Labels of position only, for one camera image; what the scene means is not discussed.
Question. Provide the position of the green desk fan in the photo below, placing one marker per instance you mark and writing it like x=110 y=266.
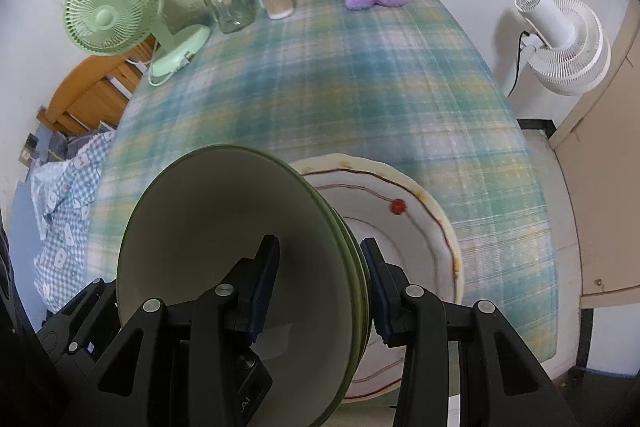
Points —
x=107 y=14

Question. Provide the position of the white standing fan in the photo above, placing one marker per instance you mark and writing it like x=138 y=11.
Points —
x=570 y=47

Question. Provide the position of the cotton swab box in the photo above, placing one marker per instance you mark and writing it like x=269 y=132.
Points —
x=276 y=2

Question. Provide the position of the wooden chair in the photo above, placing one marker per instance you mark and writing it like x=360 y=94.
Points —
x=85 y=92

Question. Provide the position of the glass jar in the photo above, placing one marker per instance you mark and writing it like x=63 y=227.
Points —
x=227 y=7

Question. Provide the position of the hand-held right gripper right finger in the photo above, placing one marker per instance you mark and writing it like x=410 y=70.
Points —
x=372 y=292

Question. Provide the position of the wall socket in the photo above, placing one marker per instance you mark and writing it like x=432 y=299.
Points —
x=27 y=154

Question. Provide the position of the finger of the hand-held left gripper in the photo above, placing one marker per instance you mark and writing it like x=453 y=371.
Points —
x=245 y=382

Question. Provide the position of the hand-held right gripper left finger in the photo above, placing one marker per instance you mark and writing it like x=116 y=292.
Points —
x=267 y=287

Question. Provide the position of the beige door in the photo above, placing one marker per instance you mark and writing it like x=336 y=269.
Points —
x=610 y=207

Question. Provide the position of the blue checked blanket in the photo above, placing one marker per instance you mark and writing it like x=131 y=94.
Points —
x=65 y=217

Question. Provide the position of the yellow floral plate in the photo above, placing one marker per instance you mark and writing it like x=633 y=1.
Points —
x=360 y=164

